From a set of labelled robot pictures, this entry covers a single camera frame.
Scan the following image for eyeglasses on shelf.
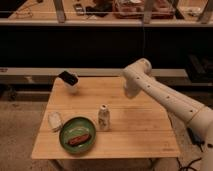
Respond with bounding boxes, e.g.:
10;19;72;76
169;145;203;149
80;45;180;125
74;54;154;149
15;7;33;19

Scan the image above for black floor cable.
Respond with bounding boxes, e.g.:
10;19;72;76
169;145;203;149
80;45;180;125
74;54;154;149
176;156;204;171

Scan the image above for green plate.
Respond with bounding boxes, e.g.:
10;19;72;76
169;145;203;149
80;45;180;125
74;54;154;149
59;117;96;155

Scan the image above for white cup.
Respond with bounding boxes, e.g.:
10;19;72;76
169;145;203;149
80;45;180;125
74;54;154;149
66;79;78;94

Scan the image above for black foot pedal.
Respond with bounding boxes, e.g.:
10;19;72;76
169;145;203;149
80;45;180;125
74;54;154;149
187;128;204;150

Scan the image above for brown sausage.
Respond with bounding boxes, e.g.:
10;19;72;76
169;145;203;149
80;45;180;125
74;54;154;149
68;134;91;146

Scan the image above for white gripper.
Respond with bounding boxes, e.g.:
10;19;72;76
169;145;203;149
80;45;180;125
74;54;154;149
124;81;141;99

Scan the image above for black object on shelf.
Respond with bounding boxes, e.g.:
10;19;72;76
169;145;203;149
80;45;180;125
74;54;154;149
86;3;112;17

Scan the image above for tray of items on shelf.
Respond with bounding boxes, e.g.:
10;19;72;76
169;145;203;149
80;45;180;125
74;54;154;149
113;0;175;19

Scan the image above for white ceramic bottle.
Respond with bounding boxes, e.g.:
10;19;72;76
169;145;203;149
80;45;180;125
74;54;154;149
98;105;110;131

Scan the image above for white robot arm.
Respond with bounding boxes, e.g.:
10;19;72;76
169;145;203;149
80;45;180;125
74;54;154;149
122;58;213;171

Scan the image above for black rectangular object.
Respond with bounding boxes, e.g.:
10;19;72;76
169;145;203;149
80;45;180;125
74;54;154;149
58;71;78;86

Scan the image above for wooden table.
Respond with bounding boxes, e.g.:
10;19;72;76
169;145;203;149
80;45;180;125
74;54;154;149
31;76;181;171

